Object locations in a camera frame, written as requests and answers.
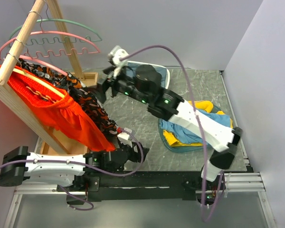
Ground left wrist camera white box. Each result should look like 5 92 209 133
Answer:
117 127 132 144

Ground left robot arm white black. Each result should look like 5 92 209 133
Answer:
0 140 150 191

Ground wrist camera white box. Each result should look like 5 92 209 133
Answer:
117 127 132 144
108 46 128 68

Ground cream wooden hanger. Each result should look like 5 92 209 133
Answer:
13 68 65 98

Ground camouflage patterned shorts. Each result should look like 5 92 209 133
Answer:
19 58 118 138

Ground teal shorts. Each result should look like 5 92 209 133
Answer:
158 105 225 152

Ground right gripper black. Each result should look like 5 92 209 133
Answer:
86 63 150 105

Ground orange shorts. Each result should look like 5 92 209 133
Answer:
8 66 115 152

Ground green wire hanger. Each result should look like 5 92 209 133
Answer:
10 19 103 46

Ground aluminium frame rail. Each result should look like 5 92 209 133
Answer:
3 172 266 228

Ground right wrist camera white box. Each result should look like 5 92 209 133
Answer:
108 46 128 68

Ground pink hanger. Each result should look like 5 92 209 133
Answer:
19 55 68 76
0 30 101 61

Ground white plastic basket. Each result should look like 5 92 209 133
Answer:
125 60 171 90

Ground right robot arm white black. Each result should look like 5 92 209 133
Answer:
96 64 242 190

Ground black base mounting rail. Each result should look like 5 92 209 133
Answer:
56 165 226 206

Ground wooden clothes rack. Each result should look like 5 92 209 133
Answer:
0 0 100 156

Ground yellow shorts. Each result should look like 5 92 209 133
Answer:
162 101 234 147

